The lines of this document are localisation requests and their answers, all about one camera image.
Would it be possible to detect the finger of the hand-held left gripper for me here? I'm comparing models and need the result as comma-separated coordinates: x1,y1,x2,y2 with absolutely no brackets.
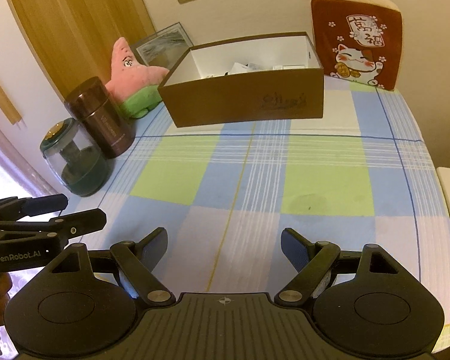
0,208,107,241
0,194,69,220

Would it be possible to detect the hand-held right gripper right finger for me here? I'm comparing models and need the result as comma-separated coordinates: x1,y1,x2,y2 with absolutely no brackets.
274,227,402,304

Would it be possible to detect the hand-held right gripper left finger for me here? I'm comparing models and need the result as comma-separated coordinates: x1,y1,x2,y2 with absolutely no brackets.
47,227,173,304

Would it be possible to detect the brown cardboard box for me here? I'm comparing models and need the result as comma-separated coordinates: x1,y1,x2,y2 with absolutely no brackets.
157,31,326,128

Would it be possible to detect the white router with antennas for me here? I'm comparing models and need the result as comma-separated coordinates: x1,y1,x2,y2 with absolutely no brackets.
225,61,265,77

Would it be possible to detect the green lidded glass jar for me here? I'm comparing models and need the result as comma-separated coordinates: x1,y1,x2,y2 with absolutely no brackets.
39,117,111,197

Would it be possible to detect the pink curtain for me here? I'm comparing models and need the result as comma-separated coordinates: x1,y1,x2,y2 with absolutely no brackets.
0,109,61,205

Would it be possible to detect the brown metal canister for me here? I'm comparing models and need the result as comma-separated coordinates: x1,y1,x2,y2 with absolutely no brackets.
64,76,134,159

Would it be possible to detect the pink starfish plush toy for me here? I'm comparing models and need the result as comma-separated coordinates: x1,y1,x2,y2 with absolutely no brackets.
105,37,171,119

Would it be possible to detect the wooden door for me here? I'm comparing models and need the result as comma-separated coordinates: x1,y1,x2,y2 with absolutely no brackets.
0,0,156,100

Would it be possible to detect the framed landscape picture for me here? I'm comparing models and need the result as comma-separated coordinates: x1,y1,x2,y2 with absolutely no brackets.
130,22,194,67

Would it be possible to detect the red cat print cushion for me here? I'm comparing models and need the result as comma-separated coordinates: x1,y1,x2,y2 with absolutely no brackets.
310,0,403,91

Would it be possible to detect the wooden wall strip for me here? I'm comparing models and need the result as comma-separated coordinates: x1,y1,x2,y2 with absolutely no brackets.
0,75,23,129

